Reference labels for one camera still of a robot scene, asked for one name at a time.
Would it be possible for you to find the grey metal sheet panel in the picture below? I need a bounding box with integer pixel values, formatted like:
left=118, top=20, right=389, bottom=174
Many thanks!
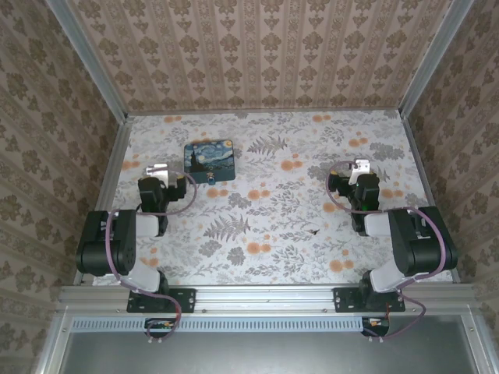
left=58, top=316, right=488, bottom=374

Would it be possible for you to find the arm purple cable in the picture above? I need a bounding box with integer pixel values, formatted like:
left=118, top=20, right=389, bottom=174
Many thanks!
left=325, top=160, right=449, bottom=343
left=104, top=170, right=198, bottom=343

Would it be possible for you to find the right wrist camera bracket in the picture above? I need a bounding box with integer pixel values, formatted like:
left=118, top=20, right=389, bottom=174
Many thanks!
left=349, top=158, right=370, bottom=186

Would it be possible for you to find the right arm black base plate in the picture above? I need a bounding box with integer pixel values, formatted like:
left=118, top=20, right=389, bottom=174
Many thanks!
left=333, top=287, right=406, bottom=314

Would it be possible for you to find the aluminium mounting rail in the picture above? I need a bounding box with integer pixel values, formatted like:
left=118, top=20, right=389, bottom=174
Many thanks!
left=58, top=284, right=475, bottom=313

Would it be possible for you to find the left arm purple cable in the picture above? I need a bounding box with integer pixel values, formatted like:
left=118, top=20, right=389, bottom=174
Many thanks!
left=104, top=170, right=198, bottom=343

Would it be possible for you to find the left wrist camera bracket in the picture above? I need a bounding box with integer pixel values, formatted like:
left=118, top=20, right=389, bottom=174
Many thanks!
left=146, top=163, right=171, bottom=187

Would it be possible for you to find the black connector board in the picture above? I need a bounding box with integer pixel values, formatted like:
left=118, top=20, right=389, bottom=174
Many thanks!
left=144, top=317, right=176, bottom=340
left=361, top=316, right=391, bottom=338

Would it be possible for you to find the aluminium side rail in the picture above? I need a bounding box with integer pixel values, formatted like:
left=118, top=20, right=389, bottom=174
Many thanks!
left=73, top=116, right=133, bottom=285
left=401, top=112, right=461, bottom=282

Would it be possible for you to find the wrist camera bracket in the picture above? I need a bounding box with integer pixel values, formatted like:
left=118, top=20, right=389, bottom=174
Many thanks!
left=349, top=158, right=370, bottom=186
left=146, top=163, right=171, bottom=187

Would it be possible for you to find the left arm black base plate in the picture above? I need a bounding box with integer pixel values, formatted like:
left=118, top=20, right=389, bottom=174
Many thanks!
left=126, top=288, right=196, bottom=314

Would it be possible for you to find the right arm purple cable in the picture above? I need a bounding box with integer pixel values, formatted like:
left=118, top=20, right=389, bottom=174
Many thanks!
left=325, top=160, right=449, bottom=343

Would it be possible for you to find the aluminium frame post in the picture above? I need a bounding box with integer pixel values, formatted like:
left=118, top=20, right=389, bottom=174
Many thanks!
left=45, top=0, right=129, bottom=120
left=399, top=0, right=477, bottom=118

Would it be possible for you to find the starry night print tin box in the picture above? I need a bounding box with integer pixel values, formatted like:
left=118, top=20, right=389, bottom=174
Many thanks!
left=182, top=139, right=237, bottom=185

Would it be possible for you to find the slotted grey cable duct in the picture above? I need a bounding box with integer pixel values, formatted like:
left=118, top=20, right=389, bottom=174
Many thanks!
left=72, top=316, right=391, bottom=333

